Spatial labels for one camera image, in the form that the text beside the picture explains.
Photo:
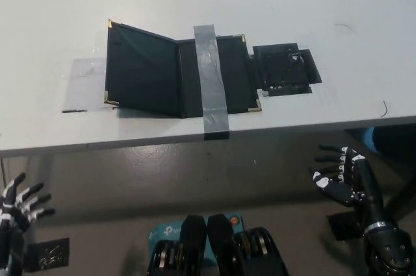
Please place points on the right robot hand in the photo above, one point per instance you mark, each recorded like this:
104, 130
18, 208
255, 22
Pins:
338, 191

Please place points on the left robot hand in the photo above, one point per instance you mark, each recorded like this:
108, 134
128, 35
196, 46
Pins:
18, 204

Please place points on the black diary with gold corners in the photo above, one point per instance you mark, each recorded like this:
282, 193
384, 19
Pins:
143, 71

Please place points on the black tape patch on desk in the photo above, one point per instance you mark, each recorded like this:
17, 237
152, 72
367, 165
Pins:
282, 68

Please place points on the blue object under table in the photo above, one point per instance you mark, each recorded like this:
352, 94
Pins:
367, 139

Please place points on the black table leg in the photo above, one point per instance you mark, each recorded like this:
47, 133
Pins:
406, 203

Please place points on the clear plastic tape sheet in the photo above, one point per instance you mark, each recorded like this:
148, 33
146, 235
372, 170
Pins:
84, 84

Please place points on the teal router box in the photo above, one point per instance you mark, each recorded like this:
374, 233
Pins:
165, 230

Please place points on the grey duct tape strip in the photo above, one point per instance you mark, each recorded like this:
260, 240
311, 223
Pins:
211, 78

